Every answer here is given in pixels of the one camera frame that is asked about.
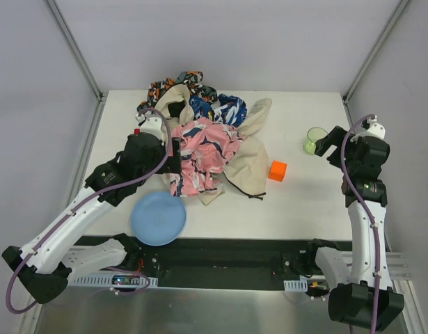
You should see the orange cube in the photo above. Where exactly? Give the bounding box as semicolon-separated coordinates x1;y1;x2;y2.
268;160;287;182

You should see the green plastic cup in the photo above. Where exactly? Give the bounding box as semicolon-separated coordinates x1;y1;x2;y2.
303;127;328;155

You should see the pink patterned cloth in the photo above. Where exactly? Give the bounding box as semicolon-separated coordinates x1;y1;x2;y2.
166;118;246;198

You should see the beige cloth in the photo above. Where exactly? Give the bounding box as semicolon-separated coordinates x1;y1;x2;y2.
157;86;272;205

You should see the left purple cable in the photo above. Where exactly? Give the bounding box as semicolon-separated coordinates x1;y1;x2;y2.
4;107;176;316

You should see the left white cable duct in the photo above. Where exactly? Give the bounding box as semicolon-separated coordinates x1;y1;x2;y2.
68;272;147;289

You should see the right white cable duct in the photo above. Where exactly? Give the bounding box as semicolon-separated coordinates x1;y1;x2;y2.
283;279;308;293

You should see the aluminium frame post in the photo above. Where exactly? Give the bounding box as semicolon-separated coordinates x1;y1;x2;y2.
42;0;109;104
341;0;415;104

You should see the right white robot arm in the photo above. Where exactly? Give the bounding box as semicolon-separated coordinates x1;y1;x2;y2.
303;114;404;333

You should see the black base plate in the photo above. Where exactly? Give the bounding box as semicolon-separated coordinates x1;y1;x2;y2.
74;236;340;289

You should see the right aluminium frame post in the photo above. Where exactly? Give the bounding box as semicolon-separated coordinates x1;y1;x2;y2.
341;0;415;104

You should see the blue plastic plate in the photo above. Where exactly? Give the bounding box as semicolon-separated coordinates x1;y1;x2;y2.
130;191;187;246

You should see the orange black patterned cloth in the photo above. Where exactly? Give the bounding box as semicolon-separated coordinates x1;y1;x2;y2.
136;71;218;118

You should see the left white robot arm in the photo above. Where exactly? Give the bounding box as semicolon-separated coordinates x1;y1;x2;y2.
2;109;181;314

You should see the white cable duct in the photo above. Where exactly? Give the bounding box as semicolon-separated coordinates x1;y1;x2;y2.
283;279;308;293
68;272;147;289

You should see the left aluminium frame post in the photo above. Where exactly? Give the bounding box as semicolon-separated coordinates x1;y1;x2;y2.
42;0;109;104

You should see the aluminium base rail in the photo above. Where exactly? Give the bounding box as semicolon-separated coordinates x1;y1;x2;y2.
341;251;411;280

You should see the blue white patterned cloth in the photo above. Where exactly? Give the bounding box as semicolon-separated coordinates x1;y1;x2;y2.
189;94;248;127

